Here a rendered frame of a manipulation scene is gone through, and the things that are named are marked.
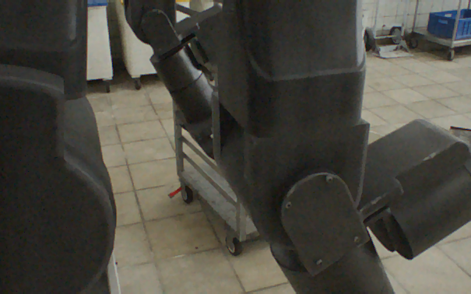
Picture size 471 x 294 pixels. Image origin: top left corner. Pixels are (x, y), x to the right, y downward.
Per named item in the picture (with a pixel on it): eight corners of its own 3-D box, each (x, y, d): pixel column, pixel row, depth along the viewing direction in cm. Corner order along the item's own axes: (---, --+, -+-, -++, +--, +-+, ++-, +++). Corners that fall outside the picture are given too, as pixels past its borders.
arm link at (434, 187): (214, 127, 28) (269, 203, 21) (377, 28, 29) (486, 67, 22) (289, 253, 35) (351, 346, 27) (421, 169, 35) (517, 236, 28)
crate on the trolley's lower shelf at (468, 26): (462, 26, 520) (466, 8, 511) (493, 34, 490) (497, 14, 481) (425, 32, 498) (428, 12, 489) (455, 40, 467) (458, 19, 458)
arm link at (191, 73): (142, 49, 67) (149, 60, 62) (184, 25, 67) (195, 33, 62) (166, 89, 70) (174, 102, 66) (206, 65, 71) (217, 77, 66)
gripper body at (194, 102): (213, 99, 76) (191, 60, 72) (238, 119, 68) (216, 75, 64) (179, 120, 75) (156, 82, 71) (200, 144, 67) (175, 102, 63)
